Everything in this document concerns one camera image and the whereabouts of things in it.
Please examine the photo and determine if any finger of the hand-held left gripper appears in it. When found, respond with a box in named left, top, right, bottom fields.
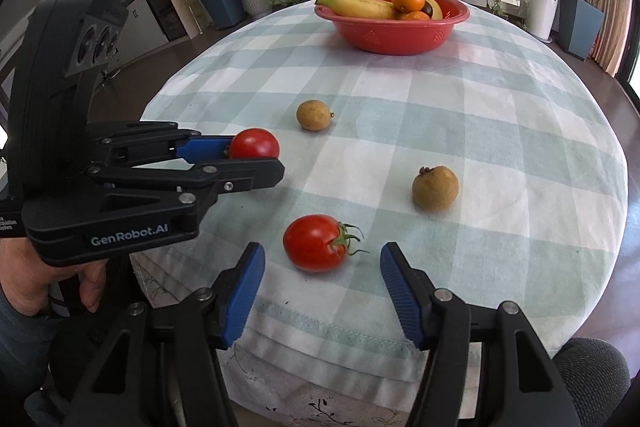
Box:
left=85, top=158, right=286, bottom=224
left=87, top=122, right=236, bottom=168

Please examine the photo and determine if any person's left hand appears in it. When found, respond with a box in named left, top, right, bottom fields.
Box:
left=0, top=238, right=109, bottom=316

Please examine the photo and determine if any red tomato without stem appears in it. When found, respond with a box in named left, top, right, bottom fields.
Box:
left=228, top=128, right=281, bottom=160

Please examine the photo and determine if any red tomato with green stem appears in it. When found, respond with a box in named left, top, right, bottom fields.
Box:
left=283, top=214, right=370, bottom=273

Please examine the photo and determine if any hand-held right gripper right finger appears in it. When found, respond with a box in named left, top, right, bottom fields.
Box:
left=380, top=242, right=576, bottom=427

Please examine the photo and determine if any beige curtain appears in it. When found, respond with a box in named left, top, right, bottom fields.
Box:
left=591, top=0, right=635, bottom=78

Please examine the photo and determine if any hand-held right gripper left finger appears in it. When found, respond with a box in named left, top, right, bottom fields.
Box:
left=65, top=242, right=266, bottom=427

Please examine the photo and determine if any white floral undercloth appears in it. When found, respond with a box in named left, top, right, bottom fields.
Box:
left=130, top=252, right=483, bottom=427

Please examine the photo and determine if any grey fabric chair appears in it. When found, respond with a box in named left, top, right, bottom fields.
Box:
left=550, top=337, right=632, bottom=427

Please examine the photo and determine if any large brown longan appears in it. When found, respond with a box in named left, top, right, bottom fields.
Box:
left=412, top=165, right=460, bottom=212

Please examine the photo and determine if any small brown longan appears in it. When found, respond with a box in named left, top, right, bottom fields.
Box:
left=296, top=100, right=334, bottom=132

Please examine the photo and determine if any green white checkered tablecloth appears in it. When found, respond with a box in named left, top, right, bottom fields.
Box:
left=130, top=0, right=628, bottom=383

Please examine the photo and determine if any large yellow banana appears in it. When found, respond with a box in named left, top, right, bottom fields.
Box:
left=316, top=0, right=402, bottom=21

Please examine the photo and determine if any red plastic bowl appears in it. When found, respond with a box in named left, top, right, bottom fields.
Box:
left=314, top=0, right=471, bottom=56

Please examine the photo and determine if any person's left forearm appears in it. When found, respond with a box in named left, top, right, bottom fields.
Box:
left=0, top=289, right=61, bottom=358

